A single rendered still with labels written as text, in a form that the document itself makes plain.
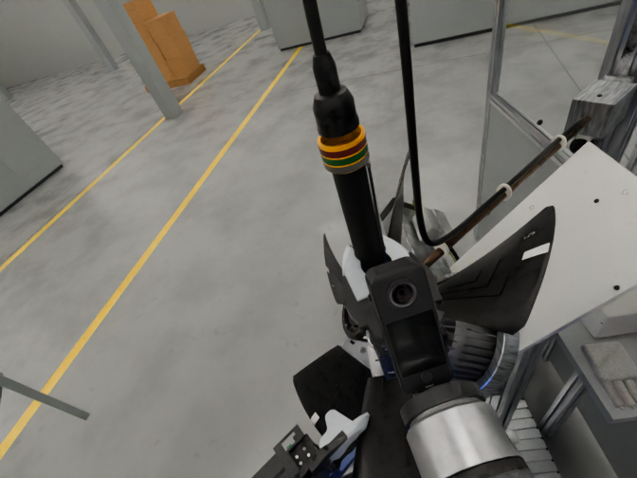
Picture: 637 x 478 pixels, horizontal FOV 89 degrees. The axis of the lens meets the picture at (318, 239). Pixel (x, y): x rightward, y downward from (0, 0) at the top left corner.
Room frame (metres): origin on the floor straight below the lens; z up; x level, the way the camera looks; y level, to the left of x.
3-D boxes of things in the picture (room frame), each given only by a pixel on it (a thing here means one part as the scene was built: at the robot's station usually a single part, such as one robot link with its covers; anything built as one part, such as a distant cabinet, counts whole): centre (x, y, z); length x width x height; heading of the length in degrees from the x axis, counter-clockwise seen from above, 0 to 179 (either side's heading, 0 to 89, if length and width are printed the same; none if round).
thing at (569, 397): (0.27, -0.61, 0.42); 0.04 x 0.04 x 0.83; 78
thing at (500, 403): (0.33, -0.41, 0.58); 0.09 x 0.04 x 1.15; 168
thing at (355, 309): (0.20, -0.03, 1.48); 0.09 x 0.05 x 0.02; 7
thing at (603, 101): (0.51, -0.63, 1.37); 0.10 x 0.07 x 0.08; 113
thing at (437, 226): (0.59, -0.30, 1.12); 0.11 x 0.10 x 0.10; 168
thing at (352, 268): (0.25, -0.03, 1.46); 0.09 x 0.03 x 0.06; 7
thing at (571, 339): (0.27, -0.61, 0.85); 0.36 x 0.24 x 0.03; 168
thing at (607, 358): (0.19, -0.54, 0.87); 0.15 x 0.09 x 0.02; 164
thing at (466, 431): (0.06, -0.05, 1.46); 0.08 x 0.05 x 0.08; 88
